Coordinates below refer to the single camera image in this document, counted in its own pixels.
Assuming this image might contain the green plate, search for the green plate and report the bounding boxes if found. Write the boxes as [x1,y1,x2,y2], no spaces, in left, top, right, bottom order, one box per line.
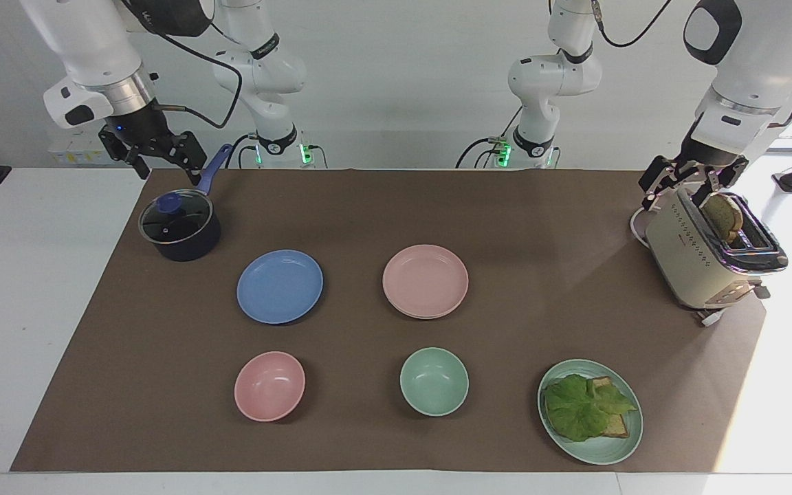
[538,359,644,466]

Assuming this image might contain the green lettuce leaf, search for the green lettuce leaf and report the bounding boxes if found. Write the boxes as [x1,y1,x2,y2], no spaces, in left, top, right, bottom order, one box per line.
[544,373,638,443]

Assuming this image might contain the cream toaster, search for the cream toaster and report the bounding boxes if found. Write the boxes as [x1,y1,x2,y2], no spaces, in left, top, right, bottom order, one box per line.
[643,187,789,328]

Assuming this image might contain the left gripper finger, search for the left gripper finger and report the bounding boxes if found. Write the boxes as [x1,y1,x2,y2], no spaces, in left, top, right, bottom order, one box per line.
[638,155,691,211]
[697,159,750,204]

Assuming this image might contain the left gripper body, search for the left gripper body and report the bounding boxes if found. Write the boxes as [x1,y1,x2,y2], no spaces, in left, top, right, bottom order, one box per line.
[683,121,749,170]

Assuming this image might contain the dark blue saucepan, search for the dark blue saucepan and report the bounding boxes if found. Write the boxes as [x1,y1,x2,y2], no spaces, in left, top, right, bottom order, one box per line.
[138,143,234,263]

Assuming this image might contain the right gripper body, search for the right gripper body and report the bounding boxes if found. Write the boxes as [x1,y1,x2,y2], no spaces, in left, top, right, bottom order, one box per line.
[111,103,178,155]

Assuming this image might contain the toast slice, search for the toast slice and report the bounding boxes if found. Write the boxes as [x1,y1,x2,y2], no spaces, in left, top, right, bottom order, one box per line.
[561,376,631,439]

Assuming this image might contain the white toaster cable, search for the white toaster cable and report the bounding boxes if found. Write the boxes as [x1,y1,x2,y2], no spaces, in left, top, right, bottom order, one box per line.
[629,205,652,250]

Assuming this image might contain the bread slice with dark crust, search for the bread slice with dark crust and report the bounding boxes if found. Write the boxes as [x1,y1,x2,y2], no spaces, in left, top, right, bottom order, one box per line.
[701,195,746,243]

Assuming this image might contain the glass lid with blue knob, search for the glass lid with blue knob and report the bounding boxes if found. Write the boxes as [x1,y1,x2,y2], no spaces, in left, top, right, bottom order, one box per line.
[138,190,214,245]

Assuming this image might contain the pink bowl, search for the pink bowl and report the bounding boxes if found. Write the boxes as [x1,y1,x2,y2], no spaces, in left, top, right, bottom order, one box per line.
[234,351,307,422]

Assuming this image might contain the pink plate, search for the pink plate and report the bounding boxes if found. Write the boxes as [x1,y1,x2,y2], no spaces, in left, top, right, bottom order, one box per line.
[382,244,470,318]

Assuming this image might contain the green bowl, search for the green bowl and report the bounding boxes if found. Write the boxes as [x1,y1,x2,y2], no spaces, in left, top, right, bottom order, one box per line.
[399,347,470,417]

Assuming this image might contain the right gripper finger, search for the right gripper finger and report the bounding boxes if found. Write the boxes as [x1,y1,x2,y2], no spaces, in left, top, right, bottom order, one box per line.
[151,131,208,186]
[98,128,151,182]

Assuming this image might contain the white socket box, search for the white socket box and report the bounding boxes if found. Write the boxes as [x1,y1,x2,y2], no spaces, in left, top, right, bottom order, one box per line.
[48,132,106,166]

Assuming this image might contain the blue plate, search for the blue plate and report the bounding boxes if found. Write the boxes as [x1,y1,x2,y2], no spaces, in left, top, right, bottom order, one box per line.
[236,249,325,325]

